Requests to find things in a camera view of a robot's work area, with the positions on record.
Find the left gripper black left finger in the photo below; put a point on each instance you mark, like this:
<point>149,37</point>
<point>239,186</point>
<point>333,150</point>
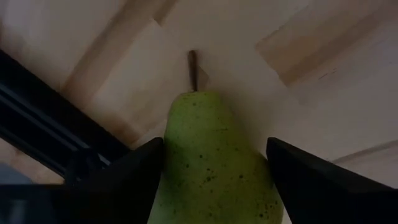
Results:
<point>109,193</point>

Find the green pear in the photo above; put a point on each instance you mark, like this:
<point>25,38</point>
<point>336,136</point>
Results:
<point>211,161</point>

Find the black aluminium table frame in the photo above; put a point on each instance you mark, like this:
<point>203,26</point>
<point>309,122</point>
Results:
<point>40,118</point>

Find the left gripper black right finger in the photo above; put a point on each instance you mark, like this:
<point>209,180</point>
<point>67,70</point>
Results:
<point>335,196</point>

